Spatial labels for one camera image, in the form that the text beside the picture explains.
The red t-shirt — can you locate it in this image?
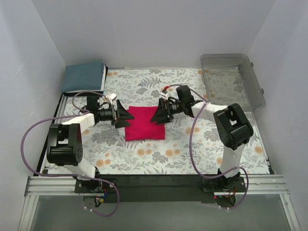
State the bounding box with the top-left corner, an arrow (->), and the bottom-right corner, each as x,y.
125,106 -> 166,141

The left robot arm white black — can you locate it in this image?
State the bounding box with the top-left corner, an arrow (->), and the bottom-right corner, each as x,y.
47,93 -> 135,193

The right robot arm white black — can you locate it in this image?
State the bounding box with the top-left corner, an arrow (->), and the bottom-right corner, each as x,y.
151,85 -> 254,192

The floral patterned table mat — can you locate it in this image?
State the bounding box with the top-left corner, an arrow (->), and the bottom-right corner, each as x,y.
48,68 -> 269,176

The clear plastic bin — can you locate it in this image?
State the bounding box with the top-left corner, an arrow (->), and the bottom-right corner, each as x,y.
200,53 -> 265,112

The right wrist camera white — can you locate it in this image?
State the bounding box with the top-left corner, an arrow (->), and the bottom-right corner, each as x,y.
160,86 -> 169,99

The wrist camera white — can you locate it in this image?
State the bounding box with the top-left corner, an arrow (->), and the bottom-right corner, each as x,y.
160,86 -> 169,99
105,92 -> 117,105

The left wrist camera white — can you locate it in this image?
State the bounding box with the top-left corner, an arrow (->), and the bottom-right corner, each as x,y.
105,92 -> 117,105

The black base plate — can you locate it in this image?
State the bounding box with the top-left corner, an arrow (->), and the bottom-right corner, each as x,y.
75,174 -> 246,204

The aluminium frame rail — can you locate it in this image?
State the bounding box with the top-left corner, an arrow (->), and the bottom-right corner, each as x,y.
19,174 -> 300,231

